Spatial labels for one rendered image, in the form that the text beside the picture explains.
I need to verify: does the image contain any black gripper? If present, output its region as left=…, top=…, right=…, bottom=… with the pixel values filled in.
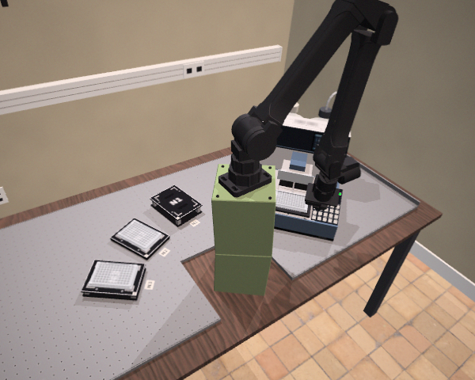
left=305, top=183, right=340, bottom=211

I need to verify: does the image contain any dark grey bottle cap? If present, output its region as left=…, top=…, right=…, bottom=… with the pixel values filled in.
left=312, top=107, right=332, bottom=122

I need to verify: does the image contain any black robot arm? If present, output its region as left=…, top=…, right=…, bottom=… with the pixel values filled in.
left=218, top=0, right=398, bottom=198

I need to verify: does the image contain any white microplate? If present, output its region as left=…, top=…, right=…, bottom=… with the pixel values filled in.
left=88, top=261, right=139, bottom=290
left=117, top=220, right=162, bottom=251
left=275, top=189, right=308, bottom=213

